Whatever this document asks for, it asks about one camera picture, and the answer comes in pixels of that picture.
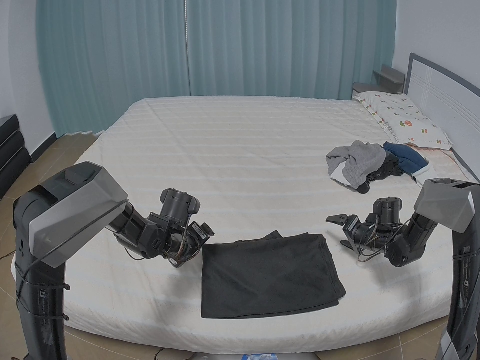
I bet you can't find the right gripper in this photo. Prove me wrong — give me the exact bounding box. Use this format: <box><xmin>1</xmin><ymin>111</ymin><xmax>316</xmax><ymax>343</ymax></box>
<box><xmin>325</xmin><ymin>213</ymin><xmax>376</xmax><ymax>252</ymax></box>

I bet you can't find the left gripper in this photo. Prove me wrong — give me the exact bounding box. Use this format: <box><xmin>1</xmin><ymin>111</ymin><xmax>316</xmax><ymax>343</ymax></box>
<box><xmin>167</xmin><ymin>221</ymin><xmax>215</xmax><ymax>268</ymax></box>

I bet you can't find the black T-shirt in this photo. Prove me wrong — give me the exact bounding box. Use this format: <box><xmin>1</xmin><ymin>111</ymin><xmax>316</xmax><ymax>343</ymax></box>
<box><xmin>200</xmin><ymin>230</ymin><xmax>346</xmax><ymax>319</ymax></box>

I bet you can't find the bed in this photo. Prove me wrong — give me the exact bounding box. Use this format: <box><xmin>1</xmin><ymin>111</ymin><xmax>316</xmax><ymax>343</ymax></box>
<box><xmin>11</xmin><ymin>53</ymin><xmax>480</xmax><ymax>353</ymax></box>

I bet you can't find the white garment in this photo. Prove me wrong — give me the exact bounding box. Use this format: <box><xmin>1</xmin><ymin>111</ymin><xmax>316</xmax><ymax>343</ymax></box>
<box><xmin>330</xmin><ymin>165</ymin><xmax>355</xmax><ymax>185</ymax></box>
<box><xmin>412</xmin><ymin>163</ymin><xmax>437</xmax><ymax>187</ymax></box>

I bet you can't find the black garment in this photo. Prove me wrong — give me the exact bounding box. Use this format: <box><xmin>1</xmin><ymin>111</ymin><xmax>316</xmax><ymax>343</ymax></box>
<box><xmin>356</xmin><ymin>152</ymin><xmax>405</xmax><ymax>194</ymax></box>

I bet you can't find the grey garment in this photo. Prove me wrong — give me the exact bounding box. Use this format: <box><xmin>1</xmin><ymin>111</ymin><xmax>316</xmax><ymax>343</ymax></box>
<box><xmin>325</xmin><ymin>140</ymin><xmax>387</xmax><ymax>187</ymax></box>

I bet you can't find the dark blue garment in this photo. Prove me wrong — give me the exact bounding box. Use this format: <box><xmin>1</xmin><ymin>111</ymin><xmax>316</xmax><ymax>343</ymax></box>
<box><xmin>382</xmin><ymin>141</ymin><xmax>430</xmax><ymax>173</ymax></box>

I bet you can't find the white printed pillow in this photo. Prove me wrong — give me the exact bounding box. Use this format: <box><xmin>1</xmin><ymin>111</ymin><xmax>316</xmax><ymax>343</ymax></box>
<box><xmin>354</xmin><ymin>90</ymin><xmax>452</xmax><ymax>150</ymax></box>

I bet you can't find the grey bedside table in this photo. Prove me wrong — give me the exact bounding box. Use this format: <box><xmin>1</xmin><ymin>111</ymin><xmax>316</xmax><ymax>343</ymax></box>
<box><xmin>352</xmin><ymin>64</ymin><xmax>406</xmax><ymax>100</ymax></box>

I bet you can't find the black chest of drawers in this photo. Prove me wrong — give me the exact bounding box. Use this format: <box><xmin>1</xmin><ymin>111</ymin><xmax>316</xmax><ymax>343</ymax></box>
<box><xmin>0</xmin><ymin>114</ymin><xmax>31</xmax><ymax>200</ymax></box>

